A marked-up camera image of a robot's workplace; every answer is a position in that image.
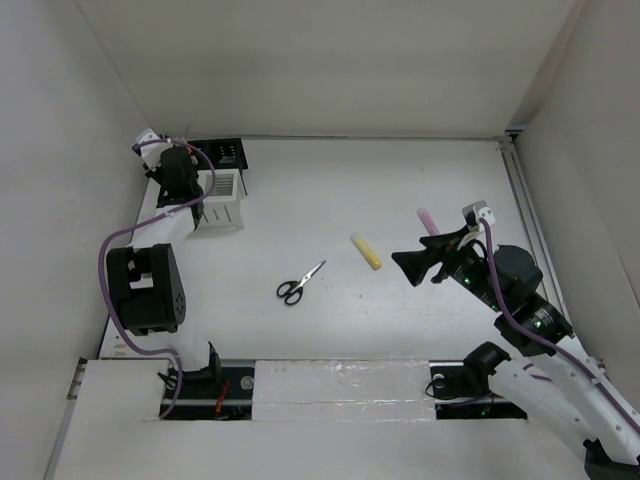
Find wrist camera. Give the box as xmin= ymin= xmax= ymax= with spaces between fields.
xmin=132 ymin=128 xmax=171 ymax=163
xmin=462 ymin=200 xmax=496 ymax=233

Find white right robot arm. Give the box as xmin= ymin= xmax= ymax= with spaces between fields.
xmin=391 ymin=227 xmax=639 ymax=479

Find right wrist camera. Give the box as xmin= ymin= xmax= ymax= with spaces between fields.
xmin=462 ymin=200 xmax=496 ymax=233

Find purple highlighter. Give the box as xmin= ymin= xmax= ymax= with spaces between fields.
xmin=416 ymin=208 xmax=440 ymax=236

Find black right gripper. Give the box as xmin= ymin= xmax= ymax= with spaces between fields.
xmin=390 ymin=224 xmax=505 ymax=311

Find white slotted organizer box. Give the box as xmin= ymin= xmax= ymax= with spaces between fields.
xmin=198 ymin=169 xmax=246 ymax=230

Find yellow highlighter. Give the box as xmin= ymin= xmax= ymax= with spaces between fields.
xmin=350 ymin=234 xmax=382 ymax=271

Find black slotted organizer box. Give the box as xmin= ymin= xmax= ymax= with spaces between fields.
xmin=189 ymin=138 xmax=248 ymax=170

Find black handled scissors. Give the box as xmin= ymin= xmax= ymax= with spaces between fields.
xmin=276 ymin=260 xmax=326 ymax=307

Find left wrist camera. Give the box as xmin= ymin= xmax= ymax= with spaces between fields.
xmin=132 ymin=128 xmax=171 ymax=163

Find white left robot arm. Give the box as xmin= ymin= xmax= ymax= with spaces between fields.
xmin=99 ymin=142 xmax=208 ymax=390

